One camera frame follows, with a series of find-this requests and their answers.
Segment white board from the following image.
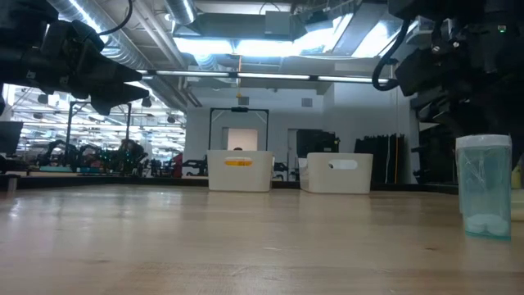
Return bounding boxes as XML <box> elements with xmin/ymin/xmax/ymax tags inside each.
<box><xmin>227</xmin><ymin>128</ymin><xmax>259</xmax><ymax>152</ymax></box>

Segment black folded panels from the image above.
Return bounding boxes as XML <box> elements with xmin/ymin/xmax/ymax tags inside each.
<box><xmin>354</xmin><ymin>133</ymin><xmax>406</xmax><ymax>185</ymax></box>

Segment black gantry frame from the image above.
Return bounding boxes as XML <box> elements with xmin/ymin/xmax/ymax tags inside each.
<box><xmin>64</xmin><ymin>100</ymin><xmax>133</xmax><ymax>165</ymax></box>
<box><xmin>208</xmin><ymin>107</ymin><xmax>270</xmax><ymax>152</ymax></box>

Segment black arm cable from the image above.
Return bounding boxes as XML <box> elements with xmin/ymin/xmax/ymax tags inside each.
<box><xmin>371</xmin><ymin>19</ymin><xmax>412</xmax><ymax>92</ymax></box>
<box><xmin>97</xmin><ymin>0</ymin><xmax>134</xmax><ymax>37</ymax></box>

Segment dark monitor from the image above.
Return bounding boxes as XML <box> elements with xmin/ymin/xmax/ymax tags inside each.
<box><xmin>0</xmin><ymin>120</ymin><xmax>25</xmax><ymax>155</ymax></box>

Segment small silver air duct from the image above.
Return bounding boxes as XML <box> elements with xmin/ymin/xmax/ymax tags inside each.
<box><xmin>163</xmin><ymin>0</ymin><xmax>197</xmax><ymax>25</ymax></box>

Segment black cabinet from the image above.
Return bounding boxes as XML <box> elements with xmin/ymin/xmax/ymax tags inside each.
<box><xmin>296</xmin><ymin>129</ymin><xmax>341</xmax><ymax>159</ymax></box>

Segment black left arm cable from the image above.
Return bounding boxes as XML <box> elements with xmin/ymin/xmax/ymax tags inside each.
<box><xmin>97</xmin><ymin>0</ymin><xmax>134</xmax><ymax>37</ymax></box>

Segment yellow-green spray bottle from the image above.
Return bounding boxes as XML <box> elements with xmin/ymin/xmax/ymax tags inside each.
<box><xmin>511</xmin><ymin>162</ymin><xmax>524</xmax><ymax>190</ymax></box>

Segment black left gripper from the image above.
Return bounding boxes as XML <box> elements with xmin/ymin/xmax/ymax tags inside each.
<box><xmin>24</xmin><ymin>19</ymin><xmax>151</xmax><ymax>116</ymax></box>

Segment white plastic bin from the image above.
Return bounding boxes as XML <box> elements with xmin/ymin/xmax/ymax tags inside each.
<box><xmin>206</xmin><ymin>149</ymin><xmax>274</xmax><ymax>193</ymax></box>
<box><xmin>299</xmin><ymin>152</ymin><xmax>374</xmax><ymax>195</ymax></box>

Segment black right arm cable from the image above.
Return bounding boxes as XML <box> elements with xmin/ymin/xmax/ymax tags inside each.
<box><xmin>371</xmin><ymin>19</ymin><xmax>412</xmax><ymax>92</ymax></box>

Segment black table edge rail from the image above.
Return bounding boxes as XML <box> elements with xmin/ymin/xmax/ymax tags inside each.
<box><xmin>0</xmin><ymin>175</ymin><xmax>459</xmax><ymax>196</ymax></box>

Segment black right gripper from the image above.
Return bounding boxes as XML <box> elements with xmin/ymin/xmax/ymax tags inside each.
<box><xmin>445</xmin><ymin>36</ymin><xmax>524</xmax><ymax>165</ymax></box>

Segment red object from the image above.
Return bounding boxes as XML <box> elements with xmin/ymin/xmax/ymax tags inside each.
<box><xmin>171</xmin><ymin>152</ymin><xmax>183</xmax><ymax>178</ymax></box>

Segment background robot arms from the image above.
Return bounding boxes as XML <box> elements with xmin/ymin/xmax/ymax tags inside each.
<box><xmin>34</xmin><ymin>138</ymin><xmax>151</xmax><ymax>178</ymax></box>

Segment gray ceiling air unit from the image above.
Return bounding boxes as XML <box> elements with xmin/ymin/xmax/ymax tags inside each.
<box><xmin>192</xmin><ymin>11</ymin><xmax>308</xmax><ymax>41</ymax></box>

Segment long LED light bar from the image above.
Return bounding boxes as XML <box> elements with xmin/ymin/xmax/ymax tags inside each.
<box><xmin>137</xmin><ymin>69</ymin><xmax>396</xmax><ymax>85</ymax></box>

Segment black shelf unit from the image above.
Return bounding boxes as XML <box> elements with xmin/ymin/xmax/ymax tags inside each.
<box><xmin>411</xmin><ymin>92</ymin><xmax>458</xmax><ymax>185</ymax></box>

